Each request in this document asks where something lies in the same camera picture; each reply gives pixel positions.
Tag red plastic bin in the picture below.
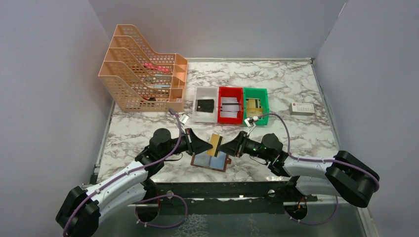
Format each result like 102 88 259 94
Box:
217 87 244 124

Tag gold cards in green bin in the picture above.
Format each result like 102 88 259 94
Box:
246 98 263 118

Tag green plastic bin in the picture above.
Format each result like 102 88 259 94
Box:
243 87 270 125

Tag pink item in organizer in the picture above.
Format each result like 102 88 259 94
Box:
143 63 170 74

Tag black mounting rail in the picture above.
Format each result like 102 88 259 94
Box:
133 181 317 218

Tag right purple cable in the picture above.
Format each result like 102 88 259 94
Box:
245 113 380 194

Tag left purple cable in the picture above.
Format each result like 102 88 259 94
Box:
63 109 186 237

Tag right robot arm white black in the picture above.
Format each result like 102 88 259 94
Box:
217 131 379 208

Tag small white card box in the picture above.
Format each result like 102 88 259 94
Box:
289 102 315 116

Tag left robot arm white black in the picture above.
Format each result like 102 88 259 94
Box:
55 128 213 237

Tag purple cable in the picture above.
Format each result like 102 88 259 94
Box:
63 109 186 237
245 113 380 194

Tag white cards in red bin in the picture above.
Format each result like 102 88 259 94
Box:
220 97 241 118

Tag brown leather card holder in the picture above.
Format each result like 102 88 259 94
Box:
190 152 232 172

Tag white plastic bin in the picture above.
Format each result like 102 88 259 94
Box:
192 86 219 123

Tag peach plastic file organizer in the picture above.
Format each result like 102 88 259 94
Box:
98 24 188 112

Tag black card in white bin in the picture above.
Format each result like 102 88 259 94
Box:
196 99 215 113

